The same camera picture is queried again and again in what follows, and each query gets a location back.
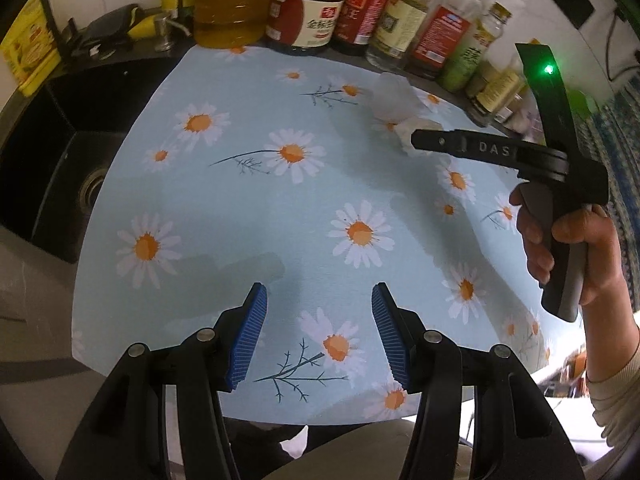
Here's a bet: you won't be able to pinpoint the small glass jar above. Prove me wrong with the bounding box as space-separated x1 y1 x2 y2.
500 90 539 137

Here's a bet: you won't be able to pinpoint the black kitchen sink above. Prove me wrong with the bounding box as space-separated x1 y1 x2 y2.
0 50 177 267

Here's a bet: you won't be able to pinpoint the clear bottle yellow label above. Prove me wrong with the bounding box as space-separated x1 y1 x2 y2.
365 0 446 74

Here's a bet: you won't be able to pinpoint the yellow cloth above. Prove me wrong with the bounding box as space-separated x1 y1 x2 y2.
127 10 167 39

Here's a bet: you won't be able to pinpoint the dark bottle bright red label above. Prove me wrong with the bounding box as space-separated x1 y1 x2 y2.
332 0 399 59

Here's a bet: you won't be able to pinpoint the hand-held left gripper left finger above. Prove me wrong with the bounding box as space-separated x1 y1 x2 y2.
55 282 269 480

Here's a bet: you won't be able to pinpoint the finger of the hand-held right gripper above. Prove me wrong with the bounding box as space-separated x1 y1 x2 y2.
410 129 471 159

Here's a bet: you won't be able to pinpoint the translucent white plastic bag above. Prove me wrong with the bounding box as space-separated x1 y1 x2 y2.
370 72 427 122

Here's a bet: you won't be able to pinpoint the person's right hand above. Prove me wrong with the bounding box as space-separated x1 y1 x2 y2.
509 187 624 306

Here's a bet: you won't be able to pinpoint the dark soy sauce jug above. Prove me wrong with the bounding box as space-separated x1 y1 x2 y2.
264 0 347 56

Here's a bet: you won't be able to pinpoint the clear cooking oil jug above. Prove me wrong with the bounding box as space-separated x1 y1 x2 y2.
192 0 274 51

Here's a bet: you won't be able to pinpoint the person's right forearm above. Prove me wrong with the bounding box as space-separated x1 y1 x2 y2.
580 280 640 457

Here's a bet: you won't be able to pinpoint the dark bottle cream label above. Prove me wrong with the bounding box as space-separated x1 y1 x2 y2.
465 55 527 129

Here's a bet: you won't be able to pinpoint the yellow packet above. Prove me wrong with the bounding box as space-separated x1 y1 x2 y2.
0 0 64 99

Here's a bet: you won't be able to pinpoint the daisy print tablecloth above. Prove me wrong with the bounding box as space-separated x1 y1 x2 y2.
70 42 557 427

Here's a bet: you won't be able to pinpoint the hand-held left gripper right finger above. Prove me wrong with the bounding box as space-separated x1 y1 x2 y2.
370 282 586 480

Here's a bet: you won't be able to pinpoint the green bottle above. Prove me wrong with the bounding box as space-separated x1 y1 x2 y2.
435 2 514 94

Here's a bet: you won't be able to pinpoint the person's beige trousers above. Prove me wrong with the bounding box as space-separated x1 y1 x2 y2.
225 410 477 480

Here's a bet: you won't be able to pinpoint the blue patterned cloth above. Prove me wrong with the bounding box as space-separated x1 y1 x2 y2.
575 100 640 312

